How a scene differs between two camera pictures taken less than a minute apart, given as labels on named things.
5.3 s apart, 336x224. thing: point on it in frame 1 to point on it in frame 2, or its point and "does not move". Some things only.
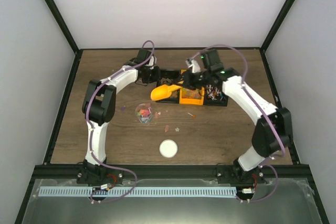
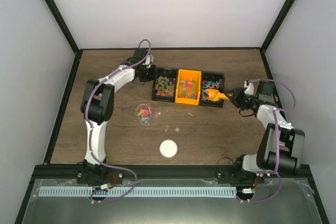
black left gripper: (156, 77) to (153, 75)
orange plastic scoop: (163, 92) to (213, 95)
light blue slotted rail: (64, 191) does not move
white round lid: (168, 148) does not move
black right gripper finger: (182, 84) to (233, 100)
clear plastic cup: (144, 113) does not move
